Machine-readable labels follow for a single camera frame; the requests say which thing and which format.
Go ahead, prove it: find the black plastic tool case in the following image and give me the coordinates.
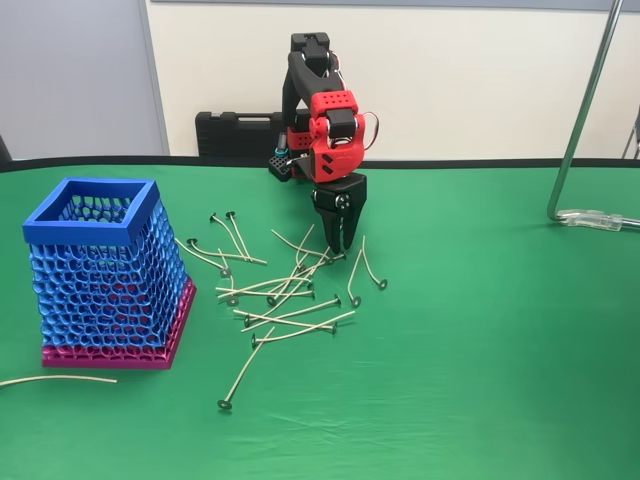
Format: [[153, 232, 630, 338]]
[[194, 110, 289, 159]]

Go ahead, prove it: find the candle wick with metal base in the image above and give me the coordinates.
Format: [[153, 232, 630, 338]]
[[216, 247, 238, 307], [282, 251, 350, 299], [242, 277, 326, 326], [269, 228, 335, 267], [0, 374, 119, 389], [214, 285, 317, 300], [225, 211, 253, 261], [186, 237, 269, 266], [267, 249, 327, 307], [294, 223, 316, 274], [247, 294, 343, 325], [249, 309, 358, 348], [346, 248, 364, 308], [218, 326, 277, 411], [231, 308, 340, 335], [360, 234, 389, 291], [307, 247, 332, 275], [208, 213, 253, 263], [215, 275, 316, 300], [173, 236, 231, 279]]

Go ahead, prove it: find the blue magenta lattice basket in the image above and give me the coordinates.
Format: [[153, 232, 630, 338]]
[[22, 176, 198, 371]]

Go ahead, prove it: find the black metal chair frame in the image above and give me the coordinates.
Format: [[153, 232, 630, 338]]
[[622, 104, 640, 160]]

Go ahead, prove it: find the clear plastic clamp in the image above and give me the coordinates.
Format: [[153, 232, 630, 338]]
[[557, 208, 624, 233]]

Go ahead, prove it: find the red white servo cable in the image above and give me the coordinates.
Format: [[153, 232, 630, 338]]
[[358, 111, 382, 152], [326, 48, 352, 95]]

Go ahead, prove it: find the green cloth with black rim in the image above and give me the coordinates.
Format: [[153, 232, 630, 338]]
[[0, 157, 640, 480]]

